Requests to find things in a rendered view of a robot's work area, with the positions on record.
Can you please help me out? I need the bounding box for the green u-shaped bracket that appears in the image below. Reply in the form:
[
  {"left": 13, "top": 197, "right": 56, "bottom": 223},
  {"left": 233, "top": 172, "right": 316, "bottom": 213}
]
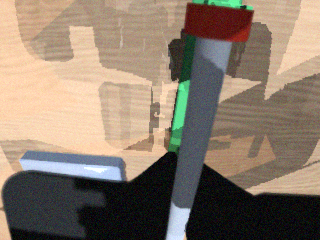
[{"left": 168, "top": 0, "right": 253, "bottom": 159}]

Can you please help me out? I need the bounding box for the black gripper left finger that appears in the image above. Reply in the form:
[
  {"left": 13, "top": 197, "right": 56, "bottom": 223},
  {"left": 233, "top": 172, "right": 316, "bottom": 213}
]
[{"left": 1, "top": 151, "right": 178, "bottom": 240}]

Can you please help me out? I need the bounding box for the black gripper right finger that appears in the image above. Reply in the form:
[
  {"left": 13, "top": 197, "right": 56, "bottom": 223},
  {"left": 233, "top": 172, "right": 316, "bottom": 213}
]
[{"left": 185, "top": 163, "right": 320, "bottom": 240}]

